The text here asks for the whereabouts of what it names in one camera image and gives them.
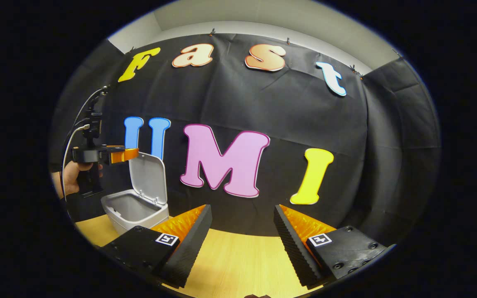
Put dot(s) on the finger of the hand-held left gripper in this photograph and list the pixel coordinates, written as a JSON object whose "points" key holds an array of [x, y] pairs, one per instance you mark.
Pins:
{"points": [[124, 155]]}

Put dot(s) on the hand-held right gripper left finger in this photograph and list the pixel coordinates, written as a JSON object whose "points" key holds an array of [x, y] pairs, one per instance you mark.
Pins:
{"points": [[191, 248]]}

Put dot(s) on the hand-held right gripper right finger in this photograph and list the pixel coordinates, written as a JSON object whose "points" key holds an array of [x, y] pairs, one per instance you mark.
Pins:
{"points": [[294, 252]]}

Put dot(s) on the grey desktop garbage bin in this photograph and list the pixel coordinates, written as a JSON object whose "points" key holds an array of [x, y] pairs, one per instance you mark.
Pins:
{"points": [[147, 178]]}

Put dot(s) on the wooden desktop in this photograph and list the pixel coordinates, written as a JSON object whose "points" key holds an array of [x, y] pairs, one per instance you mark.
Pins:
{"points": [[238, 265]]}

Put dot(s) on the black backdrop cloth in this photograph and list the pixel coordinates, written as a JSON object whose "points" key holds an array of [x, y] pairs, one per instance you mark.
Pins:
{"points": [[263, 103]]}

